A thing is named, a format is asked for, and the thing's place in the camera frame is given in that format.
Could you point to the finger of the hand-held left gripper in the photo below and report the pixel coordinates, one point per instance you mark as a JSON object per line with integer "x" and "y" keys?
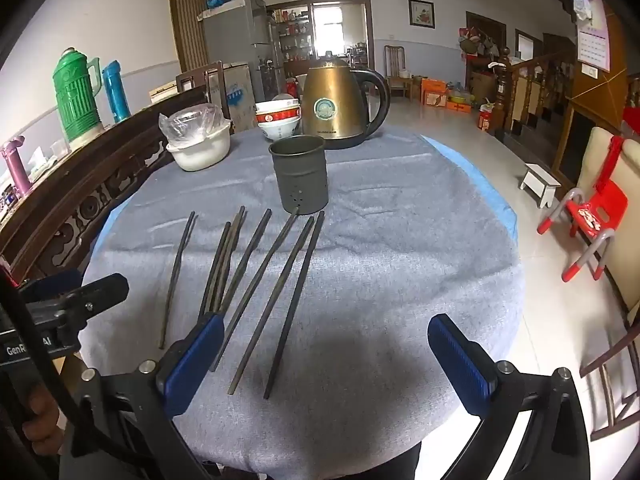
{"x": 50, "y": 282}
{"x": 100, "y": 290}

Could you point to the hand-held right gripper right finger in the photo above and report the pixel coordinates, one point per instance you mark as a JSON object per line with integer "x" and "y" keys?
{"x": 460, "y": 365}

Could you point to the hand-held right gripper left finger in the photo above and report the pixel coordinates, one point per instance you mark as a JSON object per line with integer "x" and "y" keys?
{"x": 195, "y": 360}

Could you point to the dark chopstick pair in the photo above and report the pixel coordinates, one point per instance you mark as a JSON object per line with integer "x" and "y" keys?
{"x": 215, "y": 265}

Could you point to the grey metal chopstick holder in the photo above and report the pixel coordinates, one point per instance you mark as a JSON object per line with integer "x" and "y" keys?
{"x": 300, "y": 180}

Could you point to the person's left hand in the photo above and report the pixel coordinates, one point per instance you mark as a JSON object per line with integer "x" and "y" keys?
{"x": 42, "y": 417}

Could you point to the dark carved wooden bench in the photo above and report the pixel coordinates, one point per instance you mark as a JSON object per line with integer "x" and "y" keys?
{"x": 75, "y": 200}

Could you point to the grey table cloth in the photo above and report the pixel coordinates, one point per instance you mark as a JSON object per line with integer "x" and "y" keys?
{"x": 400, "y": 260}

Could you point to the pink thermos flask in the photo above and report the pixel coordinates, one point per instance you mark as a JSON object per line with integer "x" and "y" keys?
{"x": 15, "y": 165}

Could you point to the white plastic basin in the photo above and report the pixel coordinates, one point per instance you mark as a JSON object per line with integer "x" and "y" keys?
{"x": 200, "y": 155}

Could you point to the blue table cover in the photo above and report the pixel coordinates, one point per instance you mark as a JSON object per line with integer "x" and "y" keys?
{"x": 492, "y": 195}

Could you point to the green thermos flask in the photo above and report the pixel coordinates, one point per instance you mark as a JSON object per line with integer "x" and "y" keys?
{"x": 75, "y": 100}

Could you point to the clear plastic bag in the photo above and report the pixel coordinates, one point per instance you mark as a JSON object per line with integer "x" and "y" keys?
{"x": 190, "y": 120}

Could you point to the blue thermos flask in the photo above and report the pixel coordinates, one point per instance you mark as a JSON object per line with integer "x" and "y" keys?
{"x": 116, "y": 91}

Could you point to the small white stool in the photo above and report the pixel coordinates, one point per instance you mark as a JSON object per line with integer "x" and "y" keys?
{"x": 540, "y": 180}

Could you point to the red plastic child chair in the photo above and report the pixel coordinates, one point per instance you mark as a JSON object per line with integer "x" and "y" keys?
{"x": 595, "y": 210}

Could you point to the cream box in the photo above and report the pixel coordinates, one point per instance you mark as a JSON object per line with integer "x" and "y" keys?
{"x": 162, "y": 92}

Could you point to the white printed carton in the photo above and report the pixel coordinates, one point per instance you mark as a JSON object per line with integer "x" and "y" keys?
{"x": 237, "y": 95}

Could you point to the dark wooden chair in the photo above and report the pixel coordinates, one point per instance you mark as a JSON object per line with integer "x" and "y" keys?
{"x": 212, "y": 77}
{"x": 397, "y": 60}

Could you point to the red patterned white bowl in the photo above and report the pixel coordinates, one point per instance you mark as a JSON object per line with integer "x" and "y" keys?
{"x": 277, "y": 107}
{"x": 280, "y": 130}

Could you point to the cream cushioned wooden chair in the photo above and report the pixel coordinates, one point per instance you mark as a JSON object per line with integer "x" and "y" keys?
{"x": 597, "y": 160}

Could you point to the red bottle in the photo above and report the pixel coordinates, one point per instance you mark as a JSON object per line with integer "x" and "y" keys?
{"x": 484, "y": 119}

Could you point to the orange carton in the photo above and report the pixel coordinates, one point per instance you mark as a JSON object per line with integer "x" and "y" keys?
{"x": 435, "y": 91}
{"x": 459, "y": 106}

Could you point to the grey refrigerator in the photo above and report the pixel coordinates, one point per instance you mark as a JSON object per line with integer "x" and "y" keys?
{"x": 235, "y": 35}

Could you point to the brown door curtain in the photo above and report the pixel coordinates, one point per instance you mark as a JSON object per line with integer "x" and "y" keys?
{"x": 192, "y": 15}

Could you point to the wooden staircase railing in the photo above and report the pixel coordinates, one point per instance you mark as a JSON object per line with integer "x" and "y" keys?
{"x": 535, "y": 80}

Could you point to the wooden display cabinet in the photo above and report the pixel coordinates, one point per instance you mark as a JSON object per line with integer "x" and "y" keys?
{"x": 295, "y": 35}

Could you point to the framed wall picture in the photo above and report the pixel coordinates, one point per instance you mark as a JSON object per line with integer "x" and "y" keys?
{"x": 421, "y": 13}

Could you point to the wall calendar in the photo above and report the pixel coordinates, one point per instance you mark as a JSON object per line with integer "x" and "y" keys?
{"x": 592, "y": 30}

